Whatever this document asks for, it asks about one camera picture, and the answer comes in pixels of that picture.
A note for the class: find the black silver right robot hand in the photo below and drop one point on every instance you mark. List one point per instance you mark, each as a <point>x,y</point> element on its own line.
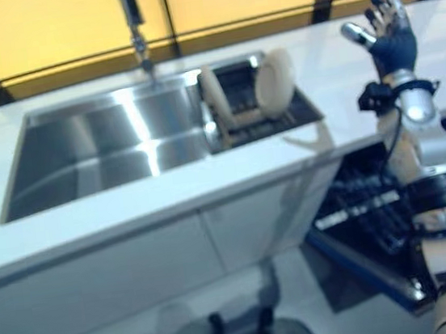
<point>394,50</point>

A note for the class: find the cream round plate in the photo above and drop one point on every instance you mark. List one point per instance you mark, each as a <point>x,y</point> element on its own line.
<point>275,83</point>
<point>214,94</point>

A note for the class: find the dark dishwasher door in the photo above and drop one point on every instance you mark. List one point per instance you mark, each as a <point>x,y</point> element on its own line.
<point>413,290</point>

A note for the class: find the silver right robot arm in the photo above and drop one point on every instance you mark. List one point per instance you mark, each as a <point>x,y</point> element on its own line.
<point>419,110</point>

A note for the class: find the white left robot leg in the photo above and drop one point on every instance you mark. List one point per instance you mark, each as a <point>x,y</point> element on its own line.
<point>215,322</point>

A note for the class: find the wide white cabinet door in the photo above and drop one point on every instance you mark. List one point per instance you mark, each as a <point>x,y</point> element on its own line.
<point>100,292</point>

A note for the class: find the narrow white cabinet door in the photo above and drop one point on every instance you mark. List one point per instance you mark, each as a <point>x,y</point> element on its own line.
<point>255,228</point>

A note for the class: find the black sink dish rack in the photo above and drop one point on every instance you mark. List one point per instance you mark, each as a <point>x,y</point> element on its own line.
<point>236,79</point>

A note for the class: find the stainless steel sink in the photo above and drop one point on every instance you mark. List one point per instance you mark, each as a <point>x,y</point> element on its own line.
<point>103,149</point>

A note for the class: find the chrome kitchen faucet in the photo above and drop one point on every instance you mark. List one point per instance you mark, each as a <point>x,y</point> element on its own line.
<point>134,7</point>

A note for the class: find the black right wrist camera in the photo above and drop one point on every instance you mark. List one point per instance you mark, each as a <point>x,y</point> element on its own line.
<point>373,95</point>

